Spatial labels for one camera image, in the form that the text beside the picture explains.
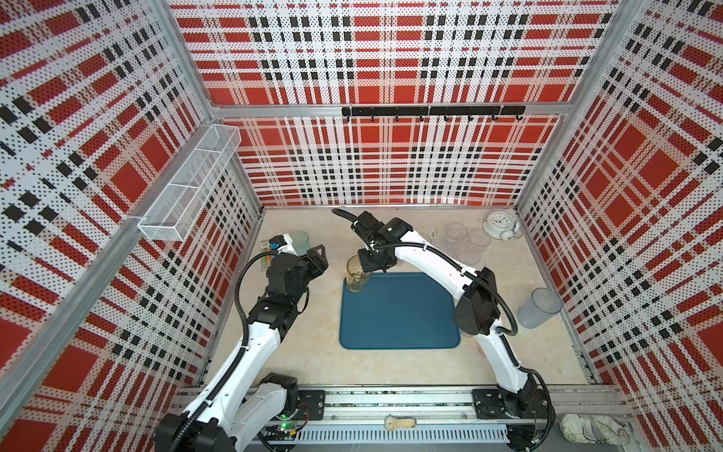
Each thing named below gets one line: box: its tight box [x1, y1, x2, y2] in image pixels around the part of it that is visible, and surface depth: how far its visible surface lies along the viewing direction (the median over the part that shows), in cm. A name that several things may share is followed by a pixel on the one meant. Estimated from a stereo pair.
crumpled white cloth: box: [558, 413, 631, 446], surface depth 69 cm
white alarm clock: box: [482, 210, 520, 242], surface depth 113 cm
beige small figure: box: [384, 414, 418, 432], surface depth 72 cm
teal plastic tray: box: [338, 272, 461, 350], surface depth 90 cm
